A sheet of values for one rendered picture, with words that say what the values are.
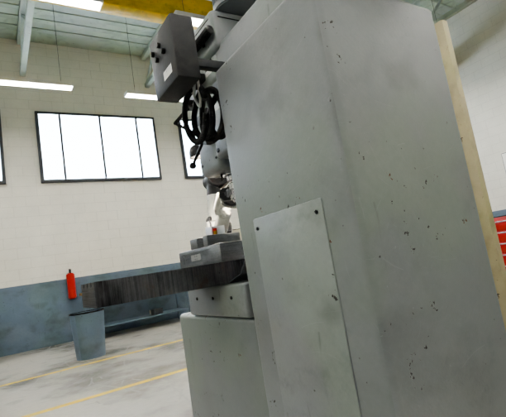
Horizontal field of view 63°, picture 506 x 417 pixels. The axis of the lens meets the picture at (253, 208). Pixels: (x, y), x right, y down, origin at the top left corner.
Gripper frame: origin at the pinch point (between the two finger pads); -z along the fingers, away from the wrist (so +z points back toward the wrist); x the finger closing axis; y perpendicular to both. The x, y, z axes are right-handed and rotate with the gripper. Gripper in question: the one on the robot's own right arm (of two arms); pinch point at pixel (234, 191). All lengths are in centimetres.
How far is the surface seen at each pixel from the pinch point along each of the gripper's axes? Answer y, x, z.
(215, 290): 38.6, -14.8, -9.2
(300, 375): 60, -1, -63
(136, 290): 33, -42, -29
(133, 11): -348, -38, 403
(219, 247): 23.1, -12.1, -20.5
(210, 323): 52, -18, 1
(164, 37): -45, -22, -44
